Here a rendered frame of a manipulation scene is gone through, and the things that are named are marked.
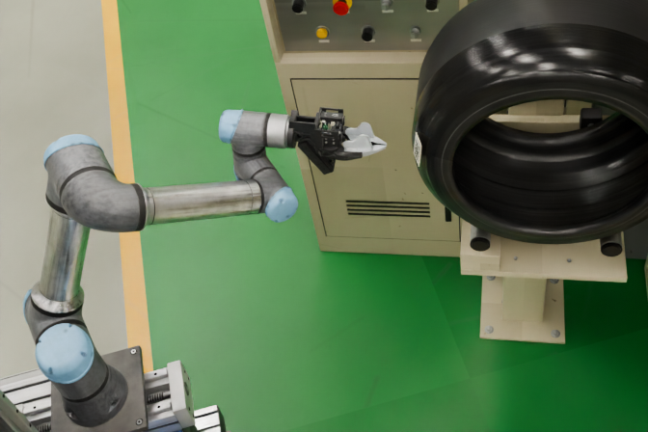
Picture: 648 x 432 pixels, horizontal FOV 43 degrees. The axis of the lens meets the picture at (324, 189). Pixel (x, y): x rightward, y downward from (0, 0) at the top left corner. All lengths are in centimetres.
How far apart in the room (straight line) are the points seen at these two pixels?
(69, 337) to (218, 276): 126
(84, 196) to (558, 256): 107
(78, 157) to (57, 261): 27
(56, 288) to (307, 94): 97
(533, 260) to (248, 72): 215
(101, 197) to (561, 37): 89
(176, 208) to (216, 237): 152
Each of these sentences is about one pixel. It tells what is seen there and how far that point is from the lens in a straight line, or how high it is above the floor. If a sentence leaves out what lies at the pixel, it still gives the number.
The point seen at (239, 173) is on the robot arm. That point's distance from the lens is 188.
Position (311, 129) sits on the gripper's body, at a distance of 178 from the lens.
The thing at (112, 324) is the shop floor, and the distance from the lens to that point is 309.
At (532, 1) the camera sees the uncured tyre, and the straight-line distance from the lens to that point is 161.
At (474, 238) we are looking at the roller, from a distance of 188.
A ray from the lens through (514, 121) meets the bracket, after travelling 208.
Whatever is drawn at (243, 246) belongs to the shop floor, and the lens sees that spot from 313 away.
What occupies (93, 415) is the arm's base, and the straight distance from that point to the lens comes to 201.
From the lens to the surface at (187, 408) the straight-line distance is 205.
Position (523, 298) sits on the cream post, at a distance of 271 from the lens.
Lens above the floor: 240
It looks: 48 degrees down
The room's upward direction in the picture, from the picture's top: 12 degrees counter-clockwise
